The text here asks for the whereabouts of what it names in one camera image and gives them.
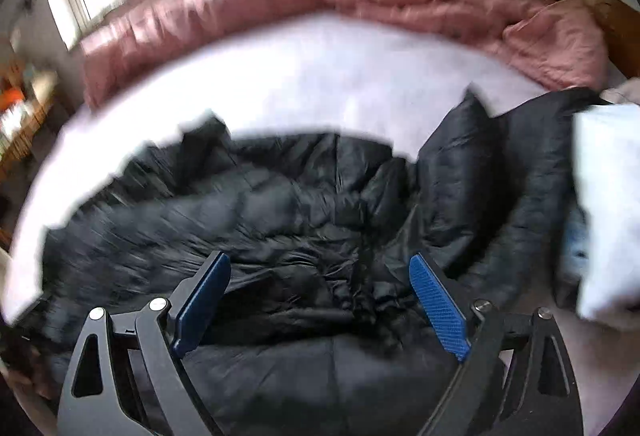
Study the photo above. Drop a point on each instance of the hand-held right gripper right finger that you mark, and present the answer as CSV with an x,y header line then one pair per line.
x,y
437,303

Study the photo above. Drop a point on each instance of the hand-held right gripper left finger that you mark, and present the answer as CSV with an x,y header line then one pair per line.
x,y
202,301

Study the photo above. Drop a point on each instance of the black down jacket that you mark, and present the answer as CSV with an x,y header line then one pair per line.
x,y
300,216

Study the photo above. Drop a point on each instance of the pile of folded clothes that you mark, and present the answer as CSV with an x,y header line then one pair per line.
x,y
610,216

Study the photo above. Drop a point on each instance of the carved wooden desk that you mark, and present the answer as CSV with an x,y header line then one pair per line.
x,y
25,136

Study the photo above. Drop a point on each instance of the bed with pink sheet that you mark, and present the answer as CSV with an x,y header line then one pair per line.
x,y
310,81

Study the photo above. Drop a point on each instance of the orange carrot plush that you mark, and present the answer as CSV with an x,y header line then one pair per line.
x,y
11,97

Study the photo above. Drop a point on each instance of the white pillow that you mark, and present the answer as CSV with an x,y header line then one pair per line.
x,y
625,92

